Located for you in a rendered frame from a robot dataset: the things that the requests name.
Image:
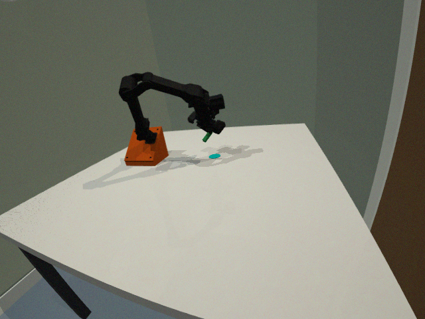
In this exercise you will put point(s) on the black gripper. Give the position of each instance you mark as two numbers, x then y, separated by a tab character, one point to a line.
207	123

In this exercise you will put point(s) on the green rectangular post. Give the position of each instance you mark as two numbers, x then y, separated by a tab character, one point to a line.
207	136

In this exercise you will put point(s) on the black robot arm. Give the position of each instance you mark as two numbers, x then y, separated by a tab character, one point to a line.
196	96

